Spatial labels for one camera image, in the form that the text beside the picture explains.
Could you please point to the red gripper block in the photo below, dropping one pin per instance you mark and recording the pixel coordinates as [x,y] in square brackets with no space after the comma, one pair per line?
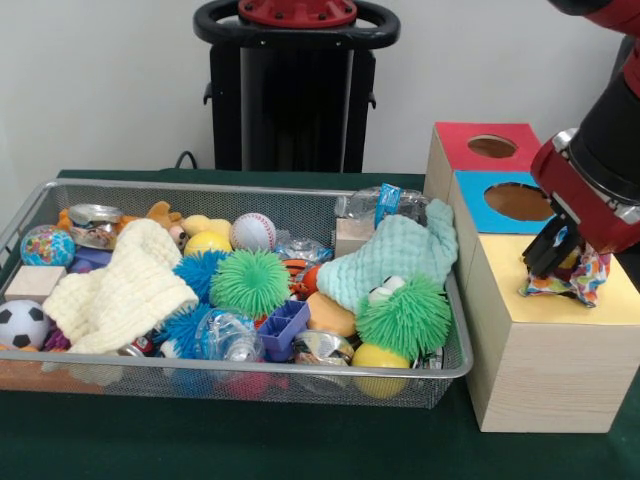
[590,205]

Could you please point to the colourful patterned knotted toy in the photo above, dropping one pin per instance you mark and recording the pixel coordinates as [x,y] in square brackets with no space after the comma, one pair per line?
[585,280]

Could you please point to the mint green muslin cloth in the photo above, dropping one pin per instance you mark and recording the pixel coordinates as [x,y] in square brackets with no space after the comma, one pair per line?
[400,250]

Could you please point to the green furry monster toy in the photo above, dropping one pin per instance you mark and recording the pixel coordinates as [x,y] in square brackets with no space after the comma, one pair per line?
[405,318]

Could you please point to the cream muslin cloth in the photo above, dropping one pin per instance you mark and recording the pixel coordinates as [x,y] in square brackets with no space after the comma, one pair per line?
[125,290]

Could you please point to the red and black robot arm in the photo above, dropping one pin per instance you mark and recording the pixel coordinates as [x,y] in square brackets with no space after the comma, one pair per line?
[615,120]

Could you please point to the wooden box with three holes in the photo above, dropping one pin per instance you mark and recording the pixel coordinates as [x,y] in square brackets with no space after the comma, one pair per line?
[550,370]

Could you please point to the clear mesh bin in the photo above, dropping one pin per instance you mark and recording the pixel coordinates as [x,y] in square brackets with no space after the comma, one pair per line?
[350,388]

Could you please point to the green spiky rubber ball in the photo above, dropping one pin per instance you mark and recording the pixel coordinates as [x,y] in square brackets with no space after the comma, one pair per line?
[250,285]

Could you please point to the dark green table cloth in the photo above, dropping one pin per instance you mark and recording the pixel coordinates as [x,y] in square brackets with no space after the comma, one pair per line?
[300,440]

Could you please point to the plain yellow ball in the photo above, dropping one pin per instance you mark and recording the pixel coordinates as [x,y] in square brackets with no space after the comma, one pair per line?
[207,243]

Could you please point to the blue spiky rubber ball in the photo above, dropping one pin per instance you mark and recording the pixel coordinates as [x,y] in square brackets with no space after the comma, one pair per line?
[200,272]

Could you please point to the yellow plush animal toy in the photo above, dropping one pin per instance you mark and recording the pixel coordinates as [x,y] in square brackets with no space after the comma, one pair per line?
[162,212]

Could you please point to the small globe print ball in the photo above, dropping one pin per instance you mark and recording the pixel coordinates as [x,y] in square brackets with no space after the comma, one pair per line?
[47,247]

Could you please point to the small black white soccer ball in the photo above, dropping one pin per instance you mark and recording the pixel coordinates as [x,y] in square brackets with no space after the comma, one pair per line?
[22,323]

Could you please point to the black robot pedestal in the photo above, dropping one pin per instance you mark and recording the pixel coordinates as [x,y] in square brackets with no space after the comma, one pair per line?
[290,100]

